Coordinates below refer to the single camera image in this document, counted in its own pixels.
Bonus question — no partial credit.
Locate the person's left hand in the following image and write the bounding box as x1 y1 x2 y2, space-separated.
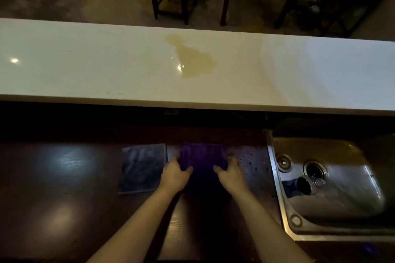
157 156 194 194

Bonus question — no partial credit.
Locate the person's right hand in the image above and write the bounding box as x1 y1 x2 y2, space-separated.
213 156 249 196

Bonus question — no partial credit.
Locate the grey cloth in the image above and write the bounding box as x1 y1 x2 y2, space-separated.
117 143 168 196

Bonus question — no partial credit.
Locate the purple cloth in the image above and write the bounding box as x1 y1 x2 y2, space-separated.
180 142 229 180

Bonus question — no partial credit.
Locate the person's right forearm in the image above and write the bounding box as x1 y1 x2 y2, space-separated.
231 189 314 263

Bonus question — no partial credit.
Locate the person's left forearm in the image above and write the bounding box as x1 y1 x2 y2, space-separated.
86 187 183 263

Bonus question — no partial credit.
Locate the small round sink plug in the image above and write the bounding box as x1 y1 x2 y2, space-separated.
275 153 293 173

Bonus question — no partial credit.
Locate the metal cup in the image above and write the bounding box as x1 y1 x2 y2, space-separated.
282 175 326 197

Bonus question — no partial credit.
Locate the round sink drain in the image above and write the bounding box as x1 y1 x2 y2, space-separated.
303 160 328 179

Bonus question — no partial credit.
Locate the brown liquid spill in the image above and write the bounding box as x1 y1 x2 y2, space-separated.
165 34 218 79

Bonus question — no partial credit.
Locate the stainless steel sink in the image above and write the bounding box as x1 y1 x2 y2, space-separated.
267 130 395 242

